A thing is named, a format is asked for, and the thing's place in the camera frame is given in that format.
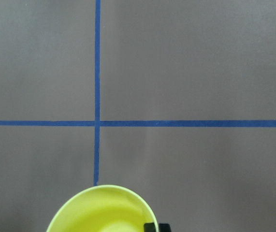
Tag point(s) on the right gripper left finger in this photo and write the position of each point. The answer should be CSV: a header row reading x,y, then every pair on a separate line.
x,y
149,227

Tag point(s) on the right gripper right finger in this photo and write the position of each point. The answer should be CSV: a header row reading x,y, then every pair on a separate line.
x,y
164,227

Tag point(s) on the yellow plastic cup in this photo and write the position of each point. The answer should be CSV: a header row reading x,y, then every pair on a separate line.
x,y
103,208

